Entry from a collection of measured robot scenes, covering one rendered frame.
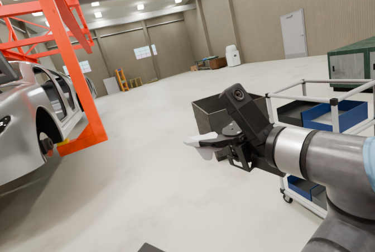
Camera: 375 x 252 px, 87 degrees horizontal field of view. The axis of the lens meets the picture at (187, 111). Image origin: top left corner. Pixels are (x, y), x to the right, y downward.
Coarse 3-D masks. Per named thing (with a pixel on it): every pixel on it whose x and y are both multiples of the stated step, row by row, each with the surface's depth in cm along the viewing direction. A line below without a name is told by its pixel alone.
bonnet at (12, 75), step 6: (0, 54) 218; (0, 60) 220; (6, 60) 224; (0, 66) 225; (6, 66) 226; (0, 72) 229; (6, 72) 230; (12, 72) 233; (0, 78) 232; (6, 78) 234; (12, 78) 236; (18, 78) 240; (0, 84) 238
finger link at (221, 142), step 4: (220, 136) 39; (224, 136) 38; (228, 136) 38; (200, 140) 40; (204, 140) 40; (208, 140) 39; (212, 140) 39; (216, 140) 38; (220, 140) 37; (224, 140) 37; (228, 140) 37; (200, 144) 41; (204, 144) 40; (208, 144) 39; (212, 144) 39; (216, 144) 38; (220, 144) 38; (224, 144) 37; (228, 144) 38
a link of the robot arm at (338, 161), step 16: (304, 144) 27; (320, 144) 26; (336, 144) 24; (352, 144) 23; (368, 144) 22; (304, 160) 27; (320, 160) 25; (336, 160) 24; (352, 160) 22; (368, 160) 21; (304, 176) 28; (320, 176) 25; (336, 176) 24; (352, 176) 22; (368, 176) 21; (336, 192) 25; (352, 192) 23; (368, 192) 22; (352, 208) 24; (368, 208) 22
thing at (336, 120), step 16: (304, 80) 157; (320, 80) 145; (336, 80) 135; (352, 80) 126; (368, 80) 119; (272, 96) 142; (288, 96) 130; (304, 96) 120; (272, 112) 151; (288, 112) 150; (304, 112) 130; (320, 112) 136; (336, 112) 105; (352, 112) 116; (320, 128) 121; (336, 128) 107; (352, 128) 117; (288, 176) 165; (288, 192) 164; (304, 192) 152; (320, 192) 149; (320, 208) 141
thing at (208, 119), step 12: (216, 96) 335; (252, 96) 278; (264, 96) 249; (204, 108) 335; (216, 108) 339; (264, 108) 250; (204, 120) 266; (216, 120) 241; (228, 120) 244; (204, 132) 293; (216, 132) 244; (216, 156) 267
